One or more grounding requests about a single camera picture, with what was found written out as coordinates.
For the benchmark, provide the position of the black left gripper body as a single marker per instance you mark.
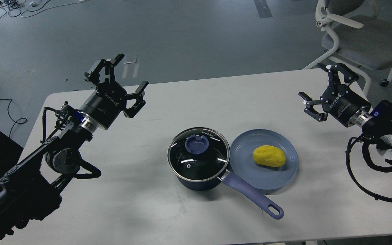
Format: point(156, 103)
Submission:
point(105, 103)

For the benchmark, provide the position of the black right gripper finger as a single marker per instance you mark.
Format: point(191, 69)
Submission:
point(340, 77)
point(309, 107)

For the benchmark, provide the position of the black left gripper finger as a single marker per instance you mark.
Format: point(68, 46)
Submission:
point(139, 101)
point(102, 72)

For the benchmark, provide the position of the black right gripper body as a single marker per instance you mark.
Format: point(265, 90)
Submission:
point(343, 104)

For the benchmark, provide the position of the yellow potato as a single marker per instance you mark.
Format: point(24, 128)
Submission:
point(268, 155)

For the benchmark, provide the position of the glass pot lid blue knob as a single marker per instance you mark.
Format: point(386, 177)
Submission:
point(198, 154)

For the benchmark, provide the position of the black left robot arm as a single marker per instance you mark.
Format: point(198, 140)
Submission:
point(31, 189)

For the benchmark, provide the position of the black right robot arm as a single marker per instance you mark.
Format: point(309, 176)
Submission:
point(376, 138)

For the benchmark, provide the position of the grey white office chair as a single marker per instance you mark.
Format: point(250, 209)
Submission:
point(358, 41)

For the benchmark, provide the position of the blue round plate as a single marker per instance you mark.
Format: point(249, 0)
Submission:
point(262, 177)

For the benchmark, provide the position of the dark blue saucepan purple handle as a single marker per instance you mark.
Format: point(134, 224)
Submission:
point(232, 180)

